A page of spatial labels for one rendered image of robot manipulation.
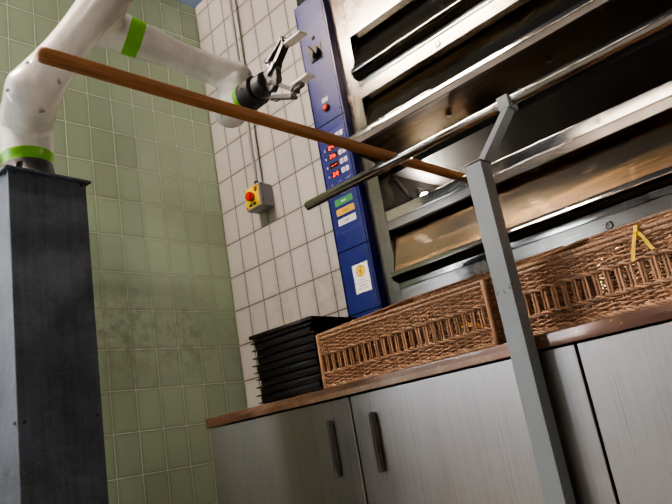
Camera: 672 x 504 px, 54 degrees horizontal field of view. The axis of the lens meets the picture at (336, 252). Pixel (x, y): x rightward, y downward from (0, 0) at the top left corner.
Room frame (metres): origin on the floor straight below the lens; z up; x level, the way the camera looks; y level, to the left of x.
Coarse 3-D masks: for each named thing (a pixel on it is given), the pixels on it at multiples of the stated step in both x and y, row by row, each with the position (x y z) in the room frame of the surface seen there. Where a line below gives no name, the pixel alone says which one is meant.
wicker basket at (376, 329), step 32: (448, 288) 2.05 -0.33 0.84; (480, 288) 1.45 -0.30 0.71; (352, 320) 1.92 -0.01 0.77; (384, 320) 1.65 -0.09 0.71; (416, 320) 1.58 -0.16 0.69; (448, 320) 1.52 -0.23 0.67; (480, 320) 1.46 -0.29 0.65; (320, 352) 1.80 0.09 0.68; (352, 352) 1.73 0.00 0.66; (384, 352) 1.66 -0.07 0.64; (416, 352) 1.60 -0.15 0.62; (448, 352) 1.53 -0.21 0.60
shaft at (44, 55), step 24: (48, 48) 1.01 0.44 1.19; (96, 72) 1.08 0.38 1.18; (120, 72) 1.12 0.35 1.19; (168, 96) 1.21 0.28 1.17; (192, 96) 1.24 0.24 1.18; (264, 120) 1.39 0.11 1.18; (288, 120) 1.45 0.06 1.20; (336, 144) 1.59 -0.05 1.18; (360, 144) 1.65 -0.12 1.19; (432, 168) 1.90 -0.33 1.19
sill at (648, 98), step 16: (640, 96) 1.62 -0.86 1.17; (656, 96) 1.59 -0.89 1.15; (608, 112) 1.67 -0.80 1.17; (624, 112) 1.65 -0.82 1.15; (576, 128) 1.74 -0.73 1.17; (592, 128) 1.71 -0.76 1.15; (544, 144) 1.80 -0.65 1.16; (560, 144) 1.77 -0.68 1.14; (512, 160) 1.88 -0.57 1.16; (464, 176) 1.99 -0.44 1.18; (432, 192) 2.08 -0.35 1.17; (448, 192) 2.04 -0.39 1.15; (400, 208) 2.17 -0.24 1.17; (416, 208) 2.13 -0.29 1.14
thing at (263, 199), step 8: (256, 184) 2.53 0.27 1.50; (264, 184) 2.56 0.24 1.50; (256, 192) 2.54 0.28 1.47; (264, 192) 2.55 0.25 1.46; (256, 200) 2.55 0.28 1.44; (264, 200) 2.55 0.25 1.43; (272, 200) 2.58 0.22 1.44; (248, 208) 2.58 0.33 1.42; (256, 208) 2.57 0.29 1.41; (264, 208) 2.59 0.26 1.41
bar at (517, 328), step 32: (640, 32) 1.25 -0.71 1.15; (576, 64) 1.34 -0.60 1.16; (512, 96) 1.45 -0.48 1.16; (448, 128) 1.58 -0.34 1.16; (384, 160) 1.73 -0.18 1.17; (480, 160) 1.29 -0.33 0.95; (480, 192) 1.30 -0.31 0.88; (480, 224) 1.31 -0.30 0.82; (512, 256) 1.31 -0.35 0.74; (512, 288) 1.29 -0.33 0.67; (512, 320) 1.30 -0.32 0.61; (512, 352) 1.31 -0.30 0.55; (544, 384) 1.31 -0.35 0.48; (544, 416) 1.29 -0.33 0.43; (544, 448) 1.30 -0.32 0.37; (544, 480) 1.31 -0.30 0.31
